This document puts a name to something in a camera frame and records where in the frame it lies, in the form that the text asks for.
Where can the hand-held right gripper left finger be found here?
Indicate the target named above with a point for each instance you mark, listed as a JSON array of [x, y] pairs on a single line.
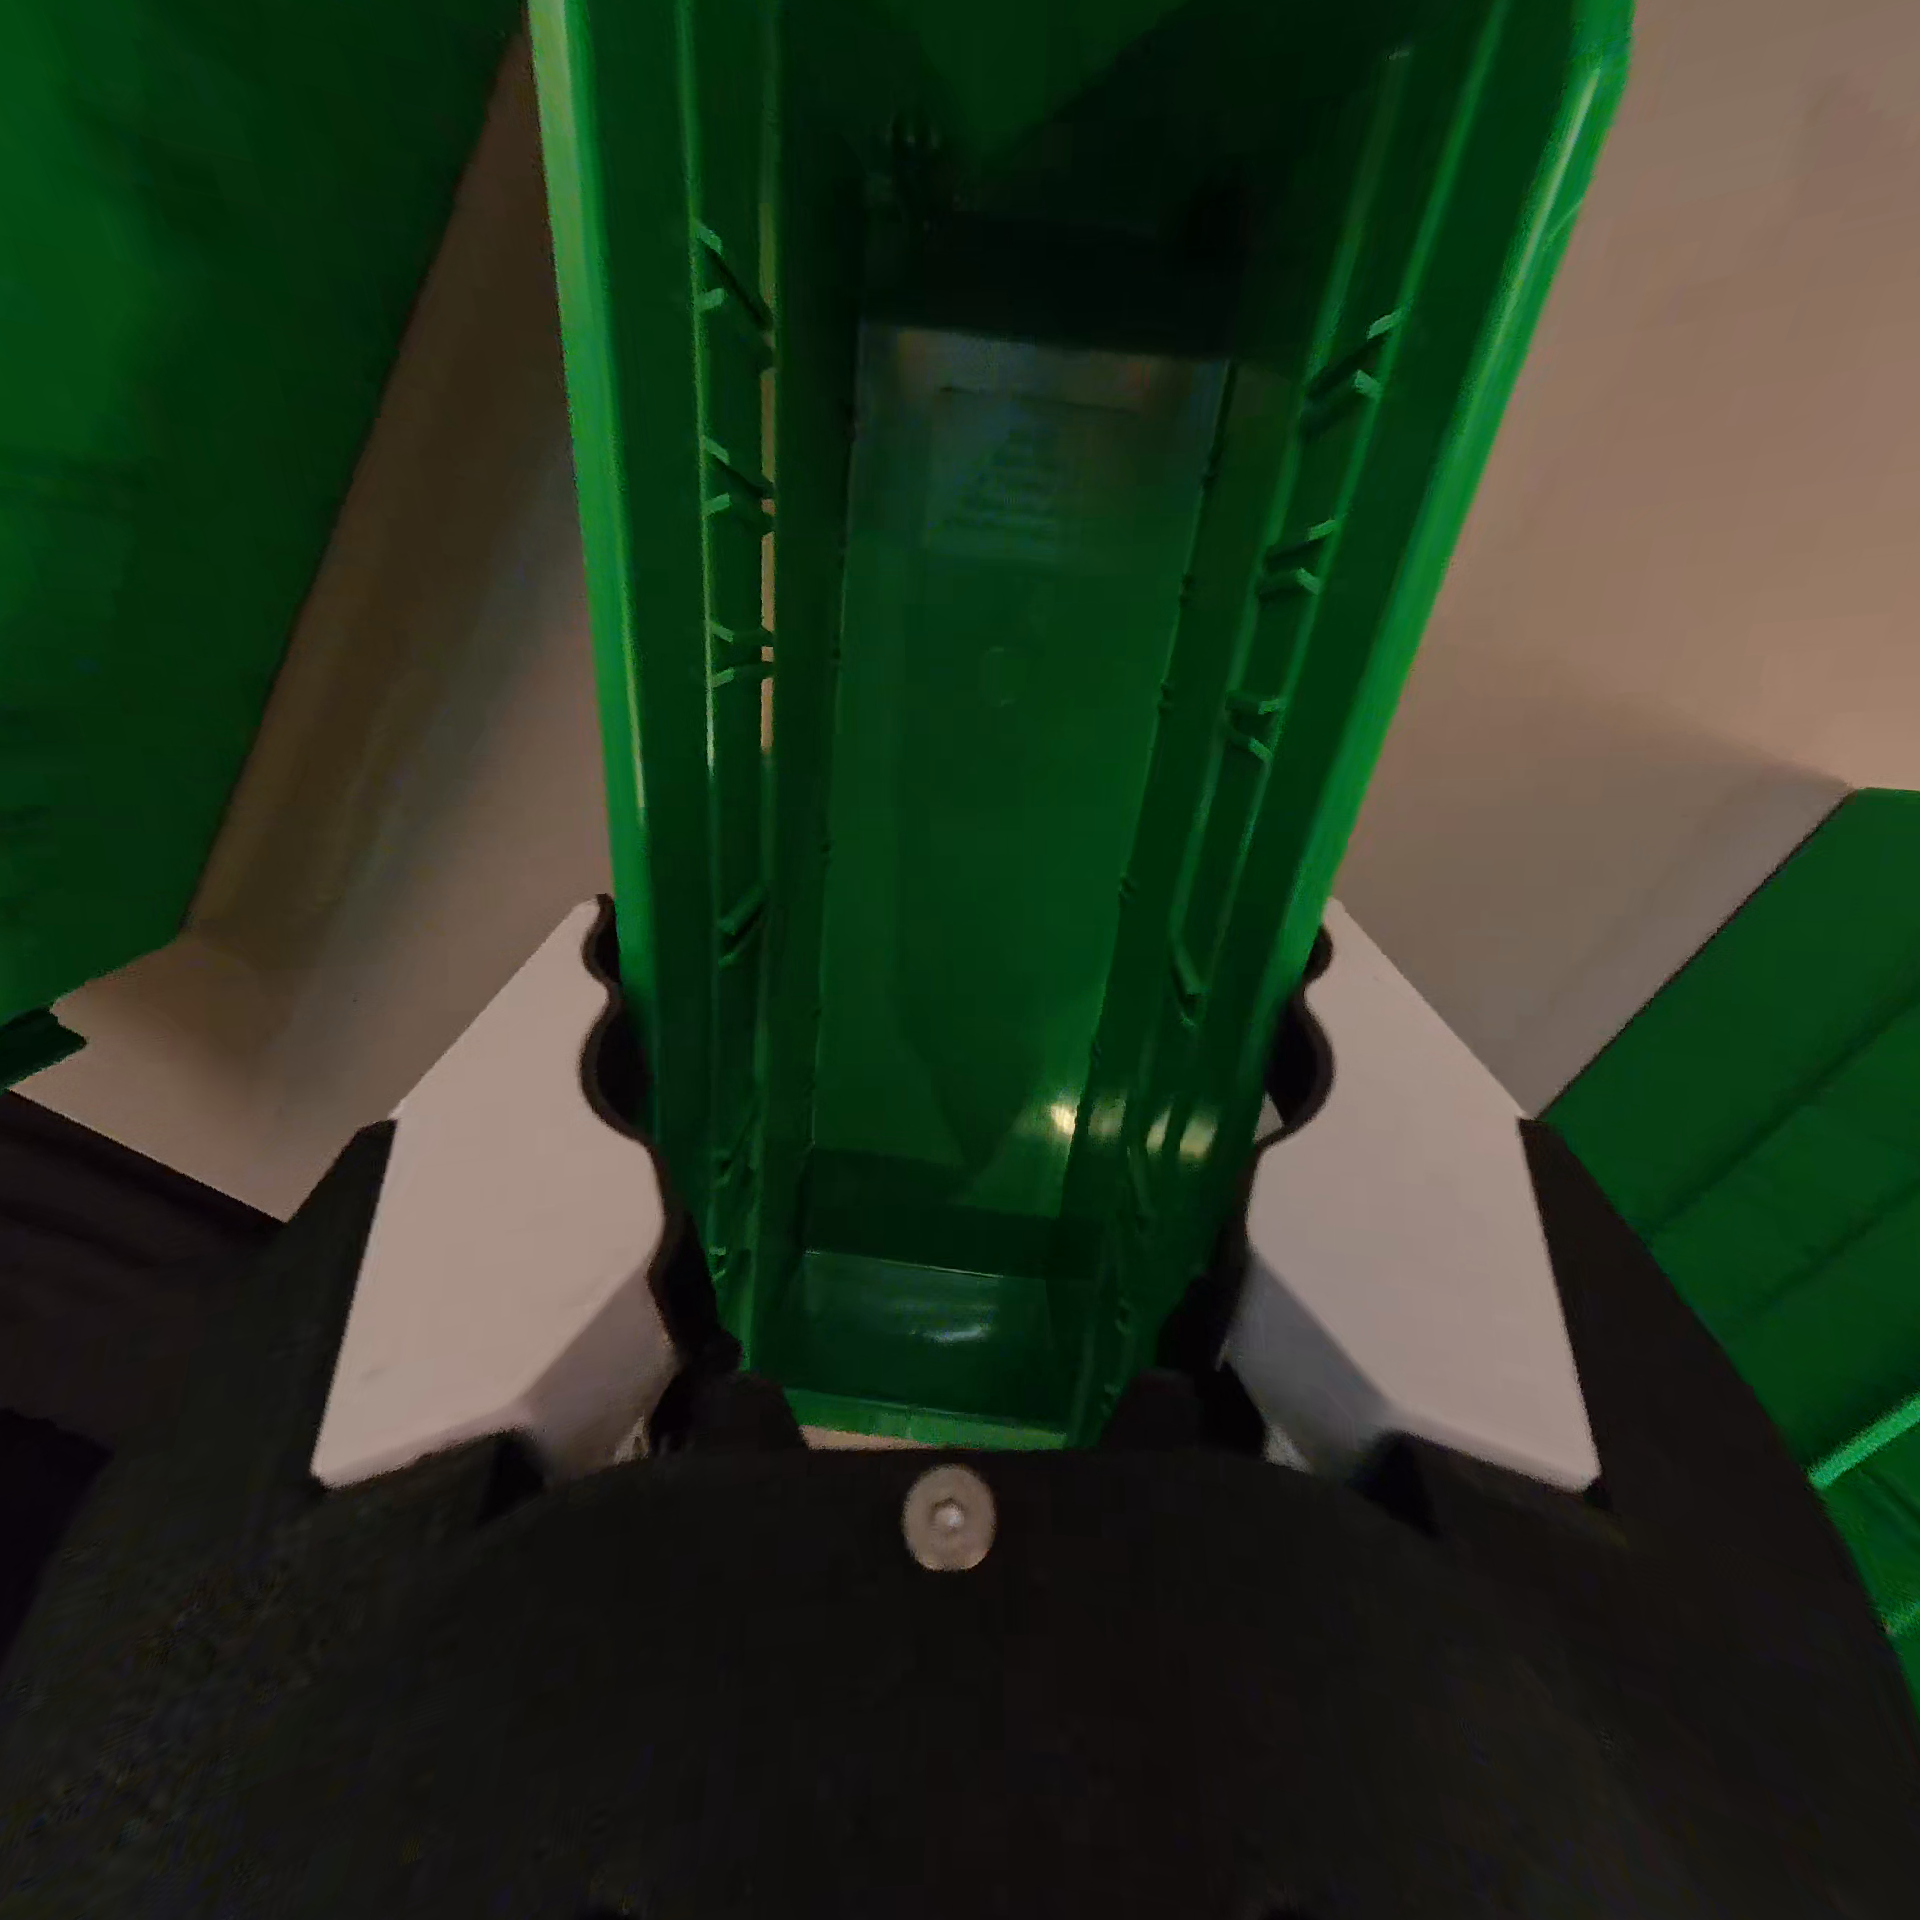
[[480, 1277]]

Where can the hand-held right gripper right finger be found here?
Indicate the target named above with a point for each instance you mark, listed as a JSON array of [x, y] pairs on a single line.
[[1425, 1277]]

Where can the stack of nested green bins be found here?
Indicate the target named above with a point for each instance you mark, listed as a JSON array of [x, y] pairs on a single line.
[[1769, 1126]]

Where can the green plastic bin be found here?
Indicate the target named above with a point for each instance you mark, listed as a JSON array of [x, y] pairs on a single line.
[[181, 451], [1019, 750]]

